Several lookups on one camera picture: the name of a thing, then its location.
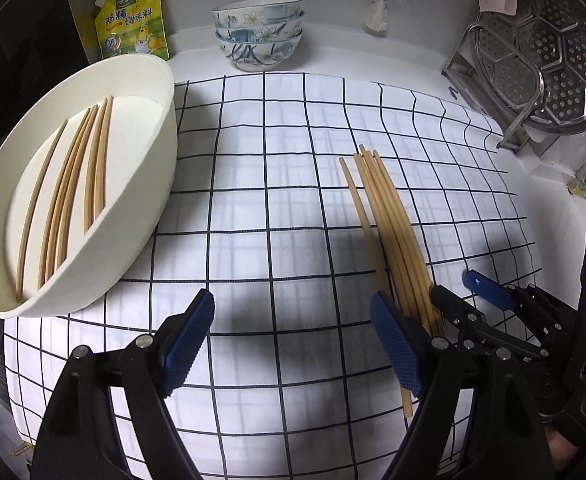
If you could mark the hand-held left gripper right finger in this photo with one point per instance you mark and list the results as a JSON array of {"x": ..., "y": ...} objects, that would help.
[{"x": 398, "y": 345}]

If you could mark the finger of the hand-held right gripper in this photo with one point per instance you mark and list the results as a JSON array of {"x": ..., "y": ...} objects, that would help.
[
  {"x": 465, "y": 320},
  {"x": 488, "y": 290}
]

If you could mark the pile of wooden chopsticks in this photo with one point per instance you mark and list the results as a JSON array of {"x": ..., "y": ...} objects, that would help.
[{"x": 398, "y": 240}]

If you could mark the yellow seasoning pouch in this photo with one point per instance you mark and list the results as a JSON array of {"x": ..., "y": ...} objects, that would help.
[{"x": 133, "y": 25}]

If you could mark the slim wooden chopstick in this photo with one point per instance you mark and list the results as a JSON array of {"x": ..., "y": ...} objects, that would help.
[
  {"x": 93, "y": 170},
  {"x": 69, "y": 195},
  {"x": 60, "y": 195},
  {"x": 33, "y": 210}
]

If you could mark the white round basin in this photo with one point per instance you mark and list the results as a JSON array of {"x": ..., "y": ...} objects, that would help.
[{"x": 138, "y": 220}]

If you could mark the perforated steel steamer plate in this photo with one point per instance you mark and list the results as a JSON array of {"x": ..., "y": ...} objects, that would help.
[{"x": 563, "y": 60}]

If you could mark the black grid white cloth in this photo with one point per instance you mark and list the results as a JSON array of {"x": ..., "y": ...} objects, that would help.
[{"x": 273, "y": 210}]

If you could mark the black range hood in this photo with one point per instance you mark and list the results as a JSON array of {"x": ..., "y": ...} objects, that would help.
[{"x": 23, "y": 35}]

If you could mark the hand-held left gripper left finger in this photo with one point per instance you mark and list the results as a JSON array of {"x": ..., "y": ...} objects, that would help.
[{"x": 188, "y": 345}]

